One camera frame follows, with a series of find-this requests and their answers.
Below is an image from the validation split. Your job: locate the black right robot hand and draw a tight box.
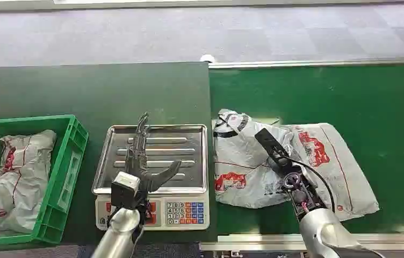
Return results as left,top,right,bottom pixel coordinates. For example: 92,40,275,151
254,127,328,220

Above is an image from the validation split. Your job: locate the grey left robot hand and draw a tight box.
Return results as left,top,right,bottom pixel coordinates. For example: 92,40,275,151
125,112,183,228

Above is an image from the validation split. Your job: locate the flat white parcel red print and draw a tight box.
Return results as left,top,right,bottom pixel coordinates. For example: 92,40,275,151
283,123,381,222

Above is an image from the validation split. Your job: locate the white parcel bag black band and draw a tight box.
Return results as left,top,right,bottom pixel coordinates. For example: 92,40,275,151
212,108,297,210

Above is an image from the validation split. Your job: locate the electronic scale with steel pan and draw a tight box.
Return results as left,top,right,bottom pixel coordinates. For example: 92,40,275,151
91,124,211,232

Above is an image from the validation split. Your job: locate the green plastic crate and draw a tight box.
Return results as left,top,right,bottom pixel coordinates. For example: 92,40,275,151
0,114,90,249

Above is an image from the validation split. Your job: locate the green conveyor belt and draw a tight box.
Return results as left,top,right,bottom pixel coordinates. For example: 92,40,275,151
209,62,404,236

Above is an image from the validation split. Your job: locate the crumpled white parcel bag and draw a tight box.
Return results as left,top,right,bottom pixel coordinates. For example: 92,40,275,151
0,129,57,237

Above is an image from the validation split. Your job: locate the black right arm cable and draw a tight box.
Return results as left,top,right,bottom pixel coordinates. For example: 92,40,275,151
283,154,336,214

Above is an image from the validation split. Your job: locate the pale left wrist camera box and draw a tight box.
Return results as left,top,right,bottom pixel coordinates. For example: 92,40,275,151
111,171,141,211

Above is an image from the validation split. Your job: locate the metal conveyor rail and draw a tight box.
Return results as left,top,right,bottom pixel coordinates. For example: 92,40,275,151
199,233,404,253
208,56,404,70

